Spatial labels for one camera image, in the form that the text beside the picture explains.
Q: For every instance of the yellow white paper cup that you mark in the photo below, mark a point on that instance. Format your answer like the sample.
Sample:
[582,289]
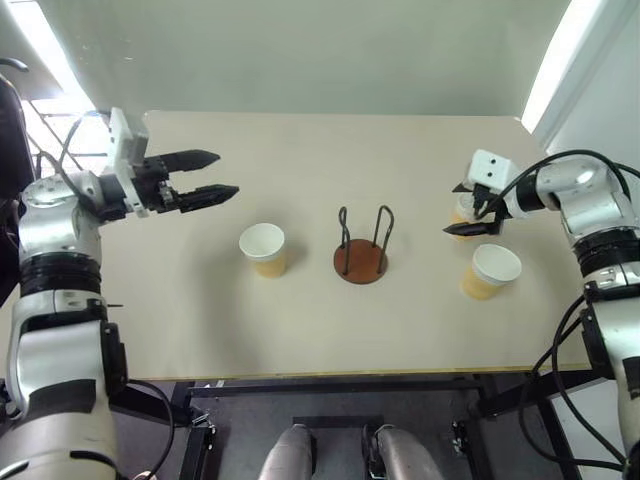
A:
[264,252]
[489,274]
[461,216]

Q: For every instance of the black chair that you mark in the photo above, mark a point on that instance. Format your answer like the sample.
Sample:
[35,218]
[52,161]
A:
[11,165]

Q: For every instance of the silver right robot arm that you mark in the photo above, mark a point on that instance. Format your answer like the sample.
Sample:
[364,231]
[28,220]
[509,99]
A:
[597,210]

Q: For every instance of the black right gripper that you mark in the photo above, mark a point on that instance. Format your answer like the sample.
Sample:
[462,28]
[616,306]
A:
[484,197]

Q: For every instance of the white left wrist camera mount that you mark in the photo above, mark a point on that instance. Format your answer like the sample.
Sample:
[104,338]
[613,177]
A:
[124,145]

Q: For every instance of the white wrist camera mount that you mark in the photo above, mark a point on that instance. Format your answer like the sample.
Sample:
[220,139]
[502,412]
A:
[492,169]
[124,145]

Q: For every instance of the grey rounded robot leg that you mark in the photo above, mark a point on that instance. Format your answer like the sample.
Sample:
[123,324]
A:
[406,452]
[290,452]

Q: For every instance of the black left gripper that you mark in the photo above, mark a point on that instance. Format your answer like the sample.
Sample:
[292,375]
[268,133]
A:
[152,197]

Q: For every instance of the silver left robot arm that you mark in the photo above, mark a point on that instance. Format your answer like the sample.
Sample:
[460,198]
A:
[47,320]

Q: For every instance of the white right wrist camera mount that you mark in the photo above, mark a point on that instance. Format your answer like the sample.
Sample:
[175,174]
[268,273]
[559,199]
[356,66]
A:
[492,169]

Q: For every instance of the black metal table frame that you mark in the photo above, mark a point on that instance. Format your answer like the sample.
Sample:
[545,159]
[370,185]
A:
[330,395]

